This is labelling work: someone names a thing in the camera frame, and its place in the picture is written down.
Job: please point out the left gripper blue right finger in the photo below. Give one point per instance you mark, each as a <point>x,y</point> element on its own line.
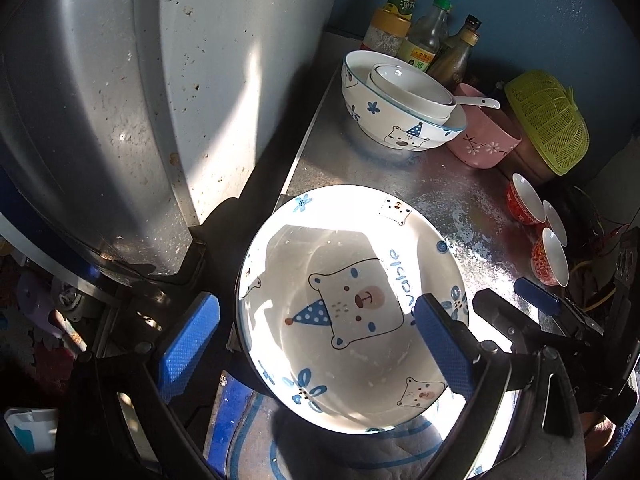
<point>452,346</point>

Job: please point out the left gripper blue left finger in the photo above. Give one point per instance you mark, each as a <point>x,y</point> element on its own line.
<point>185,345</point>

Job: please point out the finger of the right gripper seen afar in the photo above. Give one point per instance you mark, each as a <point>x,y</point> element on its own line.
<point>542,300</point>

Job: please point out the red white small bowl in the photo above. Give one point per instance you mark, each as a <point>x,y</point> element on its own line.
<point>523,202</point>
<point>548,260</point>
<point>554,222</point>

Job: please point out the lovable bear deep plate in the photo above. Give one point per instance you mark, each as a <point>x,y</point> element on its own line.
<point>326,299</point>

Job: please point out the copper metal pot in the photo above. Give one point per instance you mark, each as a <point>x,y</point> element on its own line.
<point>525,160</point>

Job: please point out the pink floral bowl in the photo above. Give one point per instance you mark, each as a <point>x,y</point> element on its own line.
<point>488,138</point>

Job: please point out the green plastic food cover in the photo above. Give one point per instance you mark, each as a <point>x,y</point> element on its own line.
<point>549,115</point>

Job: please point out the white ceramic spoon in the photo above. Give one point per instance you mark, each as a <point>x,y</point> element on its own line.
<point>479,101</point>

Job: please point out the bear pattern white bowl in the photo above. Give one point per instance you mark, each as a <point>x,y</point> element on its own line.
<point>384,121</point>

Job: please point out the small white inner bowl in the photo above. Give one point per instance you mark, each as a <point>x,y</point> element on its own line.
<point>414,90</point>

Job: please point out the dark sauce bottle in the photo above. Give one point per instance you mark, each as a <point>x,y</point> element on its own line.
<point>450,64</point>

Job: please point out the clear vinegar bottle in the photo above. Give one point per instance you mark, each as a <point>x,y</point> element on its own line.
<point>425,36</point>

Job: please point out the yellow lid spice jar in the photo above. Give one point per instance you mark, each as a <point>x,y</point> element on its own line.
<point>385,33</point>

